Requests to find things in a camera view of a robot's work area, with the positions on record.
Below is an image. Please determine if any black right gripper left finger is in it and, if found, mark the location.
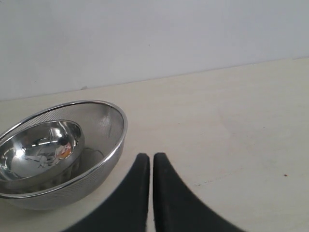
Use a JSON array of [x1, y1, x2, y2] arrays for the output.
[[65, 153, 150, 232]]

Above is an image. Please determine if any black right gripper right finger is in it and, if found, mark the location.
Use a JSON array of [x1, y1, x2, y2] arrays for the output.
[[153, 153, 243, 232]]

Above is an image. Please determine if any steel mesh strainer bowl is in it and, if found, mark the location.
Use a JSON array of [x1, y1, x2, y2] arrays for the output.
[[0, 100, 127, 210]]

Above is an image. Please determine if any small shiny steel bowl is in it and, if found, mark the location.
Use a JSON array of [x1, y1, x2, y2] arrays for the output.
[[0, 120, 85, 189]]

